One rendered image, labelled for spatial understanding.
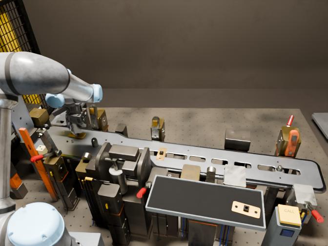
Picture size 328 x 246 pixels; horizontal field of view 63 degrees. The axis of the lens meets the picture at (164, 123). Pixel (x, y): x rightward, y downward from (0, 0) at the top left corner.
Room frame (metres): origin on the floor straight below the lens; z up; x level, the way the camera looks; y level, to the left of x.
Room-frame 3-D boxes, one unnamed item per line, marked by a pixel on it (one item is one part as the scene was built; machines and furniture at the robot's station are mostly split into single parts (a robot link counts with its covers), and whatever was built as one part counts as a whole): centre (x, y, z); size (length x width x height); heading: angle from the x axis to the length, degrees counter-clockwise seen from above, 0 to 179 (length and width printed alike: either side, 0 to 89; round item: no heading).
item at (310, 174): (0.91, 0.00, 1.00); 1.38 x 0.22 x 0.02; 76
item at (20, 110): (1.10, 0.72, 1.17); 0.12 x 0.01 x 0.34; 166
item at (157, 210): (0.53, -0.12, 1.16); 0.37 x 0.14 x 0.02; 76
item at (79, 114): (1.06, 0.43, 1.16); 0.09 x 0.08 x 0.12; 76
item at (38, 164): (0.90, 0.61, 0.95); 0.03 x 0.01 x 0.50; 76
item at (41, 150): (0.92, 0.58, 0.88); 0.04 x 0.04 x 0.37; 76
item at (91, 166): (0.75, 0.29, 0.91); 0.07 x 0.05 x 0.42; 166
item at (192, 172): (0.70, -0.09, 0.89); 0.12 x 0.08 x 0.38; 166
